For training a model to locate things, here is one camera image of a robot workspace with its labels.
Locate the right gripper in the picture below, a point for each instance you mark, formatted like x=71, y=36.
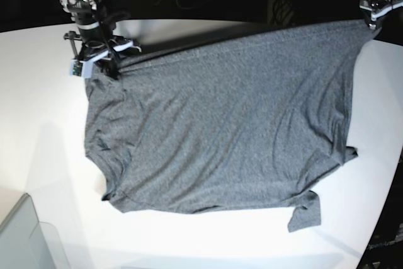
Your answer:
x=97, y=43

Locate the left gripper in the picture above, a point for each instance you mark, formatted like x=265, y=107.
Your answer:
x=375, y=12

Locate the grey t-shirt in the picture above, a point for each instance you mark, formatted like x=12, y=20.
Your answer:
x=248, y=123

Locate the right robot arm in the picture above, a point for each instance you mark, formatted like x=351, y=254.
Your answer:
x=84, y=12

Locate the translucent grey tray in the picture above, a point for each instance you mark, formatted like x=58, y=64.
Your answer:
x=26, y=242

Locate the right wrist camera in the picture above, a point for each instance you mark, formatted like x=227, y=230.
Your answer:
x=81, y=68

